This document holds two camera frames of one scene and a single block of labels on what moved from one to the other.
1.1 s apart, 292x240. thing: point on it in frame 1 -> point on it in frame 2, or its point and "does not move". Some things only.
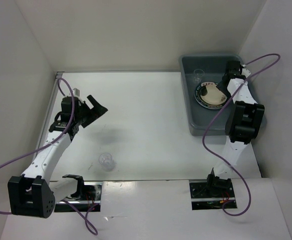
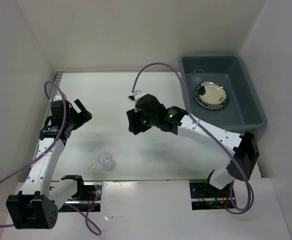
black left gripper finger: x=97 y=108 -> x=83 y=109
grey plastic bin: x=200 y=69 does not move
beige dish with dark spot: x=210 y=94 does not move
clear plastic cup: x=105 y=159 does not move
